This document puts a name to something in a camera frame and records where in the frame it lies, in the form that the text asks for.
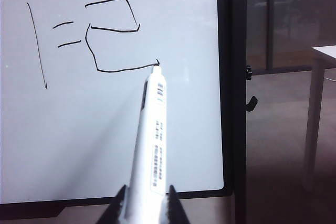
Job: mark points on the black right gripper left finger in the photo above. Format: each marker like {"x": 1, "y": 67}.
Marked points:
{"x": 113, "y": 208}

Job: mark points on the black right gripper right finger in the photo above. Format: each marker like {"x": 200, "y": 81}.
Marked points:
{"x": 176, "y": 208}

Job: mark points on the white marker pen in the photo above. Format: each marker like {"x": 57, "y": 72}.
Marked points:
{"x": 152, "y": 129}

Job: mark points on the black stand hook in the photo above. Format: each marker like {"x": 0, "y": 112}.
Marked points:
{"x": 252, "y": 103}

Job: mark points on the black stand knob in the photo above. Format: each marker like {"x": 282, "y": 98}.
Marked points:
{"x": 248, "y": 72}

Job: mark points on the white table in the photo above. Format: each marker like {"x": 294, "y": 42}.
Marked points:
{"x": 315, "y": 119}

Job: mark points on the white whiteboard with black frame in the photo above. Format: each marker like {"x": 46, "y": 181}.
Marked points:
{"x": 78, "y": 129}

